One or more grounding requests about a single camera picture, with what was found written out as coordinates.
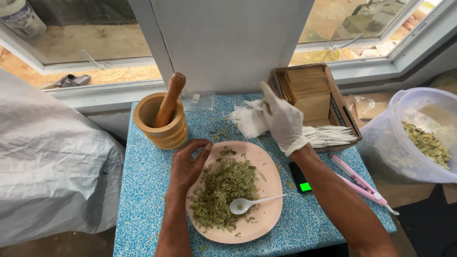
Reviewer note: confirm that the person's left hand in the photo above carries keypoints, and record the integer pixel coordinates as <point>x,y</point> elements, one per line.
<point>185,167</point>

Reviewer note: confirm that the white paint bucket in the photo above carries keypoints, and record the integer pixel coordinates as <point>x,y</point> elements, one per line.
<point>19,18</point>

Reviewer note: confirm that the white plastic sheet cover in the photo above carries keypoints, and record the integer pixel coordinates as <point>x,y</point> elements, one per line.
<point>53,160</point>

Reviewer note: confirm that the clear plastic bucket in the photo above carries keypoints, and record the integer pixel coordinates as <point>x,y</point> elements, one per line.
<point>385,150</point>

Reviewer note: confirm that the single white filter bag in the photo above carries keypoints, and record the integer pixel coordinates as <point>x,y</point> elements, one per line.
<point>251,104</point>

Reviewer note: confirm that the blue speckled table mat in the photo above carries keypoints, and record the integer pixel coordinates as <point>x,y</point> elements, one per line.
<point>142,185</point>

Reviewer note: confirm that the grey slipper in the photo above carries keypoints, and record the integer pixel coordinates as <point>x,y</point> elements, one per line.
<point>63,80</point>
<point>80,80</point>

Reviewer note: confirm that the bundle of white plastic spoons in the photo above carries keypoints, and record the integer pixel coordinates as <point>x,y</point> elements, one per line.
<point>330,136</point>

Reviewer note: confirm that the pile of white filter bags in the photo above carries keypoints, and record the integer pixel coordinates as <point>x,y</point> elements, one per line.
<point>248,123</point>

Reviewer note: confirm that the scattered dried leaf crumbs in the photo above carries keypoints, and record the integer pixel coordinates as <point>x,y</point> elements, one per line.
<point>221,134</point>

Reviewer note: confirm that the white plastic spoon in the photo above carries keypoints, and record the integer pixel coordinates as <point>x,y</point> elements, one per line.
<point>240,206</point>

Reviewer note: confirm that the pink heat sealer tongs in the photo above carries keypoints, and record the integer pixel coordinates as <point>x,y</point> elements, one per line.
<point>359,184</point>

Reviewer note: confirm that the white window frame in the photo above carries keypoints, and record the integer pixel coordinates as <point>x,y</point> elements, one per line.
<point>89,67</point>
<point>375,53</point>

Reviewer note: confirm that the person's right hand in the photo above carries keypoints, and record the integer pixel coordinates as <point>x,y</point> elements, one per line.
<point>284,119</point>

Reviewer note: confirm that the wooden mortar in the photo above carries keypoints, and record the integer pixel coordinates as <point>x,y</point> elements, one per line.
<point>167,134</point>

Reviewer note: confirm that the row of brown paper packets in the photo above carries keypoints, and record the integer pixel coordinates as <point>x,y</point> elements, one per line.
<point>309,85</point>

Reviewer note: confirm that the black digital pocket scale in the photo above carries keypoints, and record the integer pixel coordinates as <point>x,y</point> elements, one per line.
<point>299,176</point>

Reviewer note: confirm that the clear bag of brown packets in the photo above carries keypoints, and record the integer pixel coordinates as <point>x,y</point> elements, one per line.
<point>369,109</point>

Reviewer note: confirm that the heap of dried green leaves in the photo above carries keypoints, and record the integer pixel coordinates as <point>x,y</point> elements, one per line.
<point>221,189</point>

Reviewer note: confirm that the pink plate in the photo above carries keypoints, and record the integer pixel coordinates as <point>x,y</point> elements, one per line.
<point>266,210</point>

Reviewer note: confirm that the dried leaves in bucket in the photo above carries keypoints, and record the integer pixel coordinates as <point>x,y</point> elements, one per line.
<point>426,142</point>

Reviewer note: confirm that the brown cardboard box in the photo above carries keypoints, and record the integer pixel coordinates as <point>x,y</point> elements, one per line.
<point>339,107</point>

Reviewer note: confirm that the wooden pestle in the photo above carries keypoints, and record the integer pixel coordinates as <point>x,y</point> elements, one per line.
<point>170,98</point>

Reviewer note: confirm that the clear plastic bag with label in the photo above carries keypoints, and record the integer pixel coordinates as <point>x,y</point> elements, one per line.
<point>200,101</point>

